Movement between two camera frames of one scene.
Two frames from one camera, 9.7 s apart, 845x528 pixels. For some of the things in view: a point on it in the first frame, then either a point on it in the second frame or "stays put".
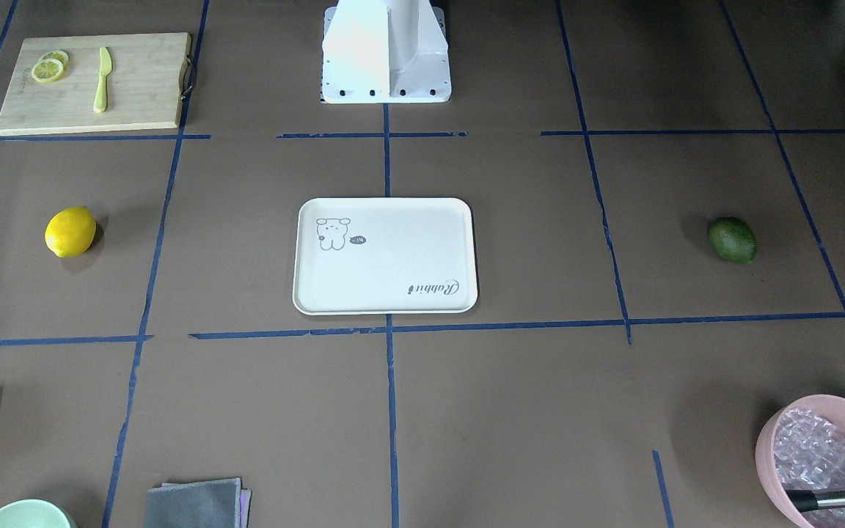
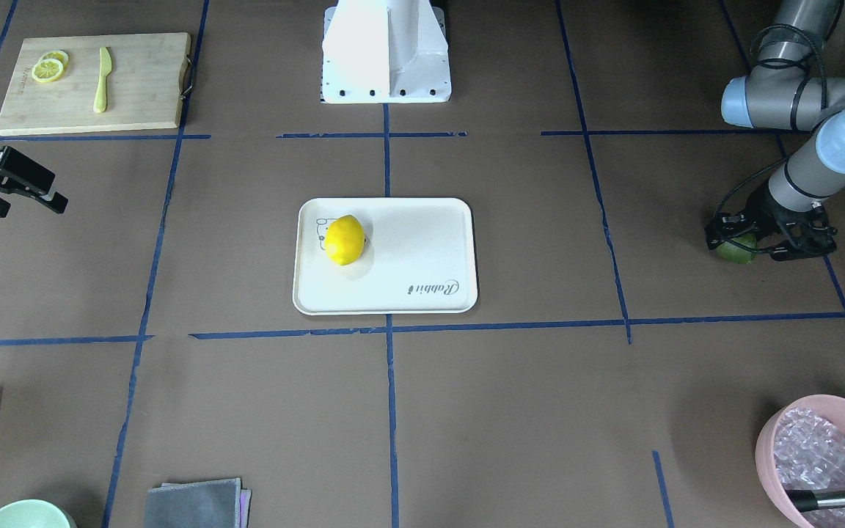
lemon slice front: [47, 70] stays put
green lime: [733, 239] stays put
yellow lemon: [70, 232] → [344, 240]
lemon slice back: [56, 54] stays put
